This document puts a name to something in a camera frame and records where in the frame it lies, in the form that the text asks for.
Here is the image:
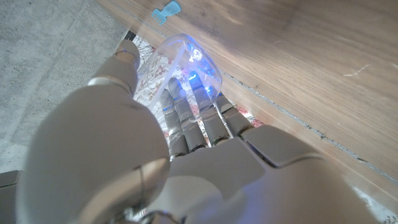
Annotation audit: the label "small blue scissors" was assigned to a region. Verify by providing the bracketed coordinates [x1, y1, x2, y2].
[151, 0, 182, 26]

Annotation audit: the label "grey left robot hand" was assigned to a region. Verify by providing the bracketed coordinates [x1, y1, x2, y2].
[15, 39, 379, 224]

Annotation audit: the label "clear spray bottle body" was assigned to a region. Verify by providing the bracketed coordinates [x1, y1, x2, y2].
[136, 33, 223, 123]

